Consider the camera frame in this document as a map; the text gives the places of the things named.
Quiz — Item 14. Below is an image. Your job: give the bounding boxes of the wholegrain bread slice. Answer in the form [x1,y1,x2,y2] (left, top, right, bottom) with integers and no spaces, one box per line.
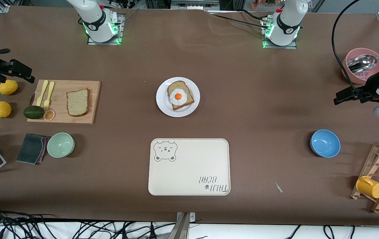
[66,88,91,117]

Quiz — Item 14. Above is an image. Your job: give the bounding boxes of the round white plate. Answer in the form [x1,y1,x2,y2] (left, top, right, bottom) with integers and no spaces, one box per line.
[156,77,200,118]

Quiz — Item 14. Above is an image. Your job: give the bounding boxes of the toasted bread slice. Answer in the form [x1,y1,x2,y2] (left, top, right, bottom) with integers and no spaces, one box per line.
[167,81,195,111]

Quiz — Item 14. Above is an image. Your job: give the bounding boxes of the toy fried egg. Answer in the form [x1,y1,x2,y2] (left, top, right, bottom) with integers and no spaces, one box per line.
[169,88,187,105]

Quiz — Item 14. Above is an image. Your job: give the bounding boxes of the yellow lemon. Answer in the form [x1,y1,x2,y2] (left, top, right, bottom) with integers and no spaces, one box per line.
[0,101,12,118]
[0,80,19,95]

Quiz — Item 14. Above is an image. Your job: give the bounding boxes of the silver metal scoop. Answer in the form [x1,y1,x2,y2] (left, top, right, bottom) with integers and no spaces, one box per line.
[347,50,379,73]

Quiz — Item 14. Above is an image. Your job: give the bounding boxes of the yellow plastic knife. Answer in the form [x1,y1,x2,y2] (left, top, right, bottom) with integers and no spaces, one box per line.
[36,80,49,107]

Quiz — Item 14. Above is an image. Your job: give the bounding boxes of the yellow plastic fork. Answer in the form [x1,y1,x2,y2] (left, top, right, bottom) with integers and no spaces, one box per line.
[44,81,55,110]

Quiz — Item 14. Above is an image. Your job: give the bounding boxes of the pink bowl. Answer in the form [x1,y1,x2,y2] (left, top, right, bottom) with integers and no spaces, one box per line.
[341,48,379,84]

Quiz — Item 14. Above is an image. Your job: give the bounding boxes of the dark green avocado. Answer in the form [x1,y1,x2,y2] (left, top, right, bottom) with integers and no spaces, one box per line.
[23,105,45,120]

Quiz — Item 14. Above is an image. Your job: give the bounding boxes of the blue bowl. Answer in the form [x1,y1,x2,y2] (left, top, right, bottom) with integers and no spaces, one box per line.
[310,129,341,158]

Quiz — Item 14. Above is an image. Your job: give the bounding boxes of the bamboo cutting board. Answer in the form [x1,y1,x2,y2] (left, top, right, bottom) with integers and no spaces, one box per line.
[27,80,101,124]

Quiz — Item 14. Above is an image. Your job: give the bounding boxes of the folded grey cloth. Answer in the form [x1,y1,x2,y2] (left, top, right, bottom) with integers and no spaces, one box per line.
[16,133,49,165]

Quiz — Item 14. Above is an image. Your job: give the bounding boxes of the mint green bowl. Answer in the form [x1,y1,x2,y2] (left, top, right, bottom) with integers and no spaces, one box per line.
[46,132,75,158]

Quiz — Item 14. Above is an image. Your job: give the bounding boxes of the yellow plastic cup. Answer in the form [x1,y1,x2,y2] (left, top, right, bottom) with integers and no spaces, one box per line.
[356,176,379,199]

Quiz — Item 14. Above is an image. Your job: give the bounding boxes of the colourful toy pile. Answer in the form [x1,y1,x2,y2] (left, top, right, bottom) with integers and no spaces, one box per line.
[251,0,276,9]

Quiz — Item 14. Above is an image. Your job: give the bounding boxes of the cream bear print tray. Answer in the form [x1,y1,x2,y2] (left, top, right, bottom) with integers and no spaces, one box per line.
[148,138,231,196]

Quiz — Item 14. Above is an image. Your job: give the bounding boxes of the grey metal box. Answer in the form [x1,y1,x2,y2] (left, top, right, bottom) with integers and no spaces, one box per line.
[171,0,220,10]

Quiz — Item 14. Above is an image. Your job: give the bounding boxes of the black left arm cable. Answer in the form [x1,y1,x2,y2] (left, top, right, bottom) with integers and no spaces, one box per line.
[331,0,376,102]

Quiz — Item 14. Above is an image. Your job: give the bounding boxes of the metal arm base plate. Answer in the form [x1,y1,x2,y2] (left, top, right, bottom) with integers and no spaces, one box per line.
[262,18,298,49]
[87,13,123,45]

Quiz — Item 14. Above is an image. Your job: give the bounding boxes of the black table cable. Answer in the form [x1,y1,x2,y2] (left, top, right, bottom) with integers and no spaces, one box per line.
[208,13,269,29]

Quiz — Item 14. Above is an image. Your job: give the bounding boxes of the black floor cables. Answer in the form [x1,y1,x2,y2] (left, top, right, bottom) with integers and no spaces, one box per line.
[284,225,356,239]

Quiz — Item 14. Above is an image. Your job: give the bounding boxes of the black floor cable bundle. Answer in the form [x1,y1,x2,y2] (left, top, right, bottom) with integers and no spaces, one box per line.
[0,204,177,239]

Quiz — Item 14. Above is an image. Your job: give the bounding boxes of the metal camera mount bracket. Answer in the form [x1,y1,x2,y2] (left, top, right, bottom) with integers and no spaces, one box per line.
[175,212,196,239]

